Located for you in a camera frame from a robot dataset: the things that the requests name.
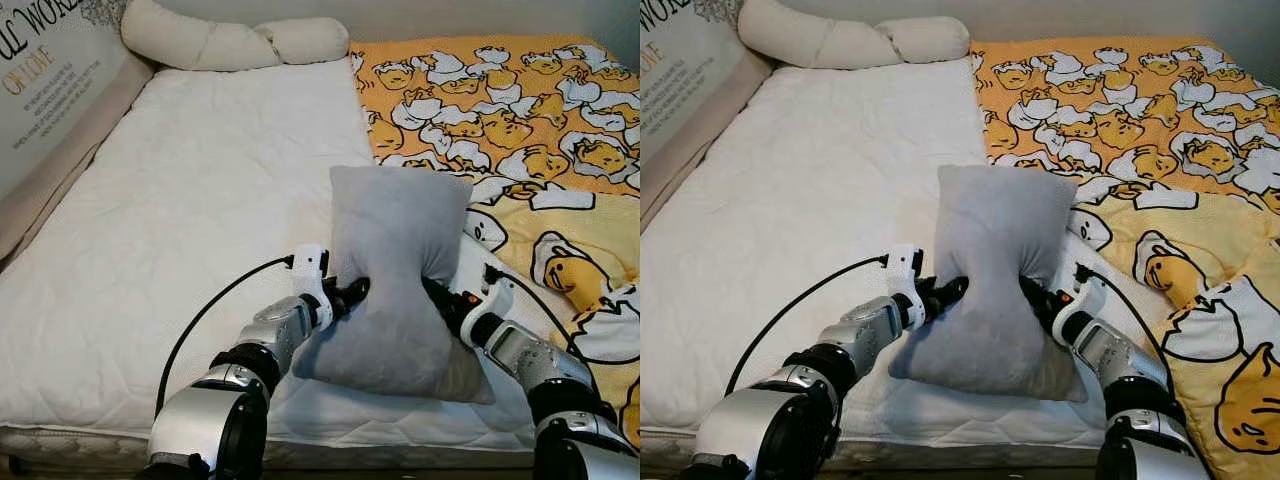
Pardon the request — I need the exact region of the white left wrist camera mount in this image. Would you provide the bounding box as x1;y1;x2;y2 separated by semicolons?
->
884;244;927;329
289;244;334;331

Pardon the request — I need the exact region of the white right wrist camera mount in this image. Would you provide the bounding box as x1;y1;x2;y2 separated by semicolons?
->
460;278;517;349
1050;277;1108;348

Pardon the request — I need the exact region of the grey soft pillow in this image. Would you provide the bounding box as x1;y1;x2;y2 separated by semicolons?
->
292;164;497;406
887;164;1091;404

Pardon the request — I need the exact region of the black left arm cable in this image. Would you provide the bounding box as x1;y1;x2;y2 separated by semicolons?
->
724;254;891;398
155;254;298;418

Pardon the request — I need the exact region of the yellow cartoon egg quilt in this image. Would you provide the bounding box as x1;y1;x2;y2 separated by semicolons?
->
970;37;1280;480
348;37;641;451

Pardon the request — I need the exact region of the cream bolster pillow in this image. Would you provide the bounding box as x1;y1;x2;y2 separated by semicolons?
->
120;0;351;73
737;0;971;71

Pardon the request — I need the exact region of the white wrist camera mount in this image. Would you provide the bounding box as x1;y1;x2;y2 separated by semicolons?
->
460;278;517;349
289;244;334;331
884;244;927;329
1050;277;1108;348

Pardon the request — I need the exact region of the white quilted mattress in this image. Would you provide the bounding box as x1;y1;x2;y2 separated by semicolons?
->
0;55;546;446
640;55;1116;446

